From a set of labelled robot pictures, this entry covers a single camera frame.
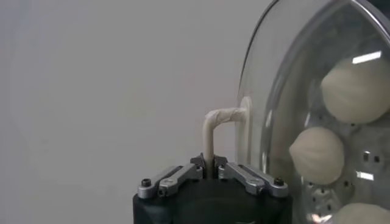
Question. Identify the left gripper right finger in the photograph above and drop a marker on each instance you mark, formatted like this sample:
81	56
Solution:
243	176

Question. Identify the white steamed baozi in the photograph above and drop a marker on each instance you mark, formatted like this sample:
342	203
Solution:
356	91
362	214
318	155

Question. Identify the round glass pot lid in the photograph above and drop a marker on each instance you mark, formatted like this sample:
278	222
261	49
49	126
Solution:
225	115

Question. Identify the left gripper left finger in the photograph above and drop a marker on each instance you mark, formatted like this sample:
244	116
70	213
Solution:
179	178

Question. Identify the stainless steel steamer pot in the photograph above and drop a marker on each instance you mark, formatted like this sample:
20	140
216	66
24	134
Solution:
358	138

